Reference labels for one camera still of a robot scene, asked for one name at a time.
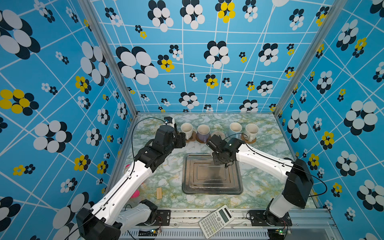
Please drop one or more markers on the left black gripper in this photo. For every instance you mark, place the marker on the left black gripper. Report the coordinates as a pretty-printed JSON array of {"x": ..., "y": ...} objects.
[{"x": 181, "y": 139}]

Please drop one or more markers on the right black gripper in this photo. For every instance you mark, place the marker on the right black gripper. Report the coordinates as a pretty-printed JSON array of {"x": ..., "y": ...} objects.
[{"x": 215, "y": 161}]

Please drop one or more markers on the multicolour woven round coaster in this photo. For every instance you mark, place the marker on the multicolour woven round coaster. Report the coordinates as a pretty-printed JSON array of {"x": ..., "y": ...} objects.
[{"x": 220, "y": 134}]

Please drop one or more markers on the brown wooden round coaster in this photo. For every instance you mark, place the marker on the brown wooden round coaster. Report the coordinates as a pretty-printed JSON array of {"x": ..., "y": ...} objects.
[{"x": 204, "y": 141}]

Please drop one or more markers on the cream mug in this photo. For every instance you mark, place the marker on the cream mug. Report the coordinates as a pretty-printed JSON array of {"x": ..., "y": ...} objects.
[
  {"x": 251, "y": 131},
  {"x": 187, "y": 128}
]

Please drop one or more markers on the tan wicker round coaster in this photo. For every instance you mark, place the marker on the tan wicker round coaster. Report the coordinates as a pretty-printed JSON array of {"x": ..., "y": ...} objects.
[{"x": 244, "y": 138}]

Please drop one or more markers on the light blue handled mug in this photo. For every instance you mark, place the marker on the light blue handled mug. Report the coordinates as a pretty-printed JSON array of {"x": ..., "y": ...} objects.
[{"x": 235, "y": 130}]

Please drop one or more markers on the lavender ceramic mug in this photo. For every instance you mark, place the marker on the lavender ceramic mug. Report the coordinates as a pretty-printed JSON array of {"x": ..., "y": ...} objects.
[{"x": 203, "y": 131}]

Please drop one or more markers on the cork paw print coaster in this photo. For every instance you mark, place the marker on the cork paw print coaster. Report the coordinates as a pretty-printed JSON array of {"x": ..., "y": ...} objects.
[{"x": 192, "y": 138}]

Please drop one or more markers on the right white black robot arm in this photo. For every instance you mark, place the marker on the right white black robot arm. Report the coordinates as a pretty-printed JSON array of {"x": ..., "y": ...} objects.
[{"x": 295, "y": 175}]

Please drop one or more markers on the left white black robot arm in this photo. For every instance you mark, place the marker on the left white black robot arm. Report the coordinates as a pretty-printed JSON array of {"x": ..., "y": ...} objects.
[{"x": 106, "y": 220}]

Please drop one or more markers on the metal serving tray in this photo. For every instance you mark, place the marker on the metal serving tray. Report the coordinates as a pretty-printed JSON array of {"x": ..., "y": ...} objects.
[{"x": 202, "y": 176}]

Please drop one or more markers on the small wooden block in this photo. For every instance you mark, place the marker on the small wooden block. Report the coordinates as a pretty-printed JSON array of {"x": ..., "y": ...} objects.
[{"x": 159, "y": 193}]

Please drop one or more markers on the plush toy with glasses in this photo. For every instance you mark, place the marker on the plush toy with glasses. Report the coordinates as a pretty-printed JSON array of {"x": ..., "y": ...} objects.
[{"x": 137, "y": 192}]

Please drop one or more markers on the white scientific calculator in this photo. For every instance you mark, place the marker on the white scientific calculator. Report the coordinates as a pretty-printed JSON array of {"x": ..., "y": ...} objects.
[{"x": 216, "y": 221}]

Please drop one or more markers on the left green circuit board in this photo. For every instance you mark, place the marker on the left green circuit board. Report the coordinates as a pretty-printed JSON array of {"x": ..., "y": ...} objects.
[{"x": 149, "y": 233}]

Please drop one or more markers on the green circuit board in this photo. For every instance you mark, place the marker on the green circuit board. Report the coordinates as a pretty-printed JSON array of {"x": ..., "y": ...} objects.
[
  {"x": 149, "y": 233},
  {"x": 277, "y": 234}
]

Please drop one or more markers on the right green circuit board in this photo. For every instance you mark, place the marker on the right green circuit board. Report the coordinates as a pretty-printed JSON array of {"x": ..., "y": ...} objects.
[{"x": 277, "y": 234}]

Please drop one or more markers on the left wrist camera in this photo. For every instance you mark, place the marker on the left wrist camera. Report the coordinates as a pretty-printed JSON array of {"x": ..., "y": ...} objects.
[{"x": 169, "y": 121}]

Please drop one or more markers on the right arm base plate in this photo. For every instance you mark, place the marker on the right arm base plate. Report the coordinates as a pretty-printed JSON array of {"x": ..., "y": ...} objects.
[{"x": 259, "y": 218}]

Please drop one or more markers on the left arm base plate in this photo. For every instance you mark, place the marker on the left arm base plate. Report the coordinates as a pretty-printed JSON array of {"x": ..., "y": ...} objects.
[{"x": 158, "y": 218}]

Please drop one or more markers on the aluminium front frame rail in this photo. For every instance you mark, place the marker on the aluminium front frame rail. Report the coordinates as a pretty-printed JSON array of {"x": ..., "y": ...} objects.
[{"x": 312, "y": 224}]

